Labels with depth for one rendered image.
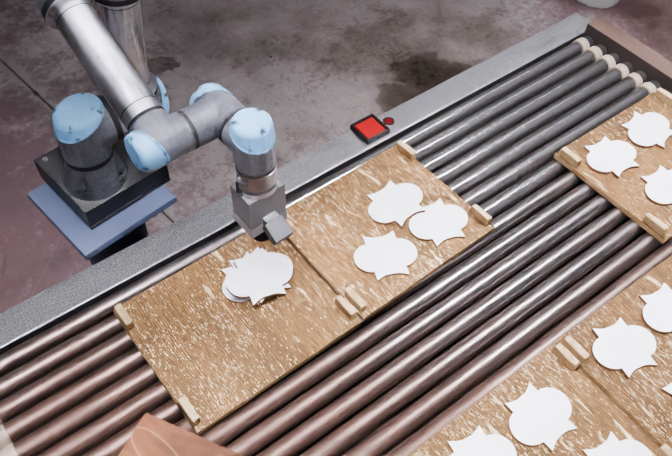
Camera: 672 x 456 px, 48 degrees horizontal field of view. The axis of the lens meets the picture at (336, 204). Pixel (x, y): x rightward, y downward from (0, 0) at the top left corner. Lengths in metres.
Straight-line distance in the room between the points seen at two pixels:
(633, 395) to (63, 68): 2.94
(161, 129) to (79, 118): 0.47
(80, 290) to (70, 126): 0.37
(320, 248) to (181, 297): 0.33
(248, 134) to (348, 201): 0.60
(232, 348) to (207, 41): 2.42
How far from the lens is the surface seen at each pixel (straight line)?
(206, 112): 1.36
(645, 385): 1.70
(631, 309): 1.79
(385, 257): 1.72
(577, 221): 1.92
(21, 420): 1.66
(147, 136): 1.32
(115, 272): 1.79
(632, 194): 2.00
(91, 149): 1.81
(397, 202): 1.82
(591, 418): 1.63
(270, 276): 1.66
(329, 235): 1.76
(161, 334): 1.65
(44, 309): 1.78
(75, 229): 1.95
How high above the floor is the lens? 2.34
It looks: 50 degrees down
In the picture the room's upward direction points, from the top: 2 degrees clockwise
